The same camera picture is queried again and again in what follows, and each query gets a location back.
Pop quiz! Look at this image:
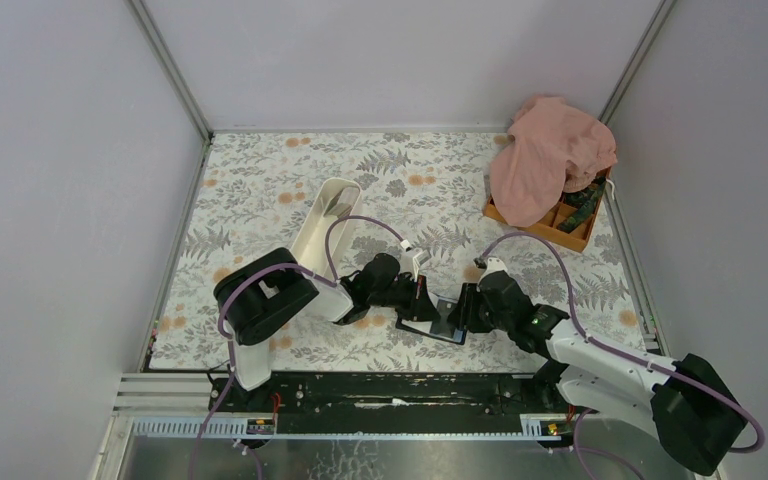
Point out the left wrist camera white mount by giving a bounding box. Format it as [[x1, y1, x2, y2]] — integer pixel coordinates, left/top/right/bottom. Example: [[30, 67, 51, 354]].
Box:
[[399, 247, 431, 278]]

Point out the floral patterned table mat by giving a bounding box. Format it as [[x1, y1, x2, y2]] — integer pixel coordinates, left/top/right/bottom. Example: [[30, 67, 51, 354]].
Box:
[[150, 131, 654, 374]]

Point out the pink cloth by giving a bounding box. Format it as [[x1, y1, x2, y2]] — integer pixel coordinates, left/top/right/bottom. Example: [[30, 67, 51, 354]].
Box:
[[489, 95, 618, 227]]

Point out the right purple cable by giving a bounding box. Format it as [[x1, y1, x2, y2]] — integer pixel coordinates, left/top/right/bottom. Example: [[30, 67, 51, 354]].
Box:
[[475, 231, 768, 480]]

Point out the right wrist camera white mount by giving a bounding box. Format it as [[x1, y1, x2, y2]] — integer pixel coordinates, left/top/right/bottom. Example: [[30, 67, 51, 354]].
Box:
[[474, 257, 508, 280]]

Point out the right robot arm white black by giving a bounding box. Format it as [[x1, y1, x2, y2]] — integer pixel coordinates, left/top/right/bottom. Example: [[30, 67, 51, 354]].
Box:
[[453, 270, 749, 476]]

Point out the cream plastic oblong tray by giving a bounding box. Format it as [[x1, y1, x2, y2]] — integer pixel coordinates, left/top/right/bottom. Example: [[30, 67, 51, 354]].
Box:
[[290, 178, 362, 280]]

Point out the wooden organizer box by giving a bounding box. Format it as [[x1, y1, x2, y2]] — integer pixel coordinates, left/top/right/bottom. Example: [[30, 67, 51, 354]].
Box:
[[518, 167, 612, 253]]

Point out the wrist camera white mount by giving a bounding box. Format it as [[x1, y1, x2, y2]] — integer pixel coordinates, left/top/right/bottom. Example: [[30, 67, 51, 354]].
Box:
[[474, 257, 508, 280], [399, 247, 431, 278]]

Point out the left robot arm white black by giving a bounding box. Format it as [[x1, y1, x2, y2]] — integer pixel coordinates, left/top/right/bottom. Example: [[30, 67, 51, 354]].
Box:
[[213, 248, 446, 391]]

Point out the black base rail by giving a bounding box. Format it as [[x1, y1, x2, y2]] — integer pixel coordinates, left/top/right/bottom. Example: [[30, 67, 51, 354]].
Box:
[[208, 372, 583, 438]]

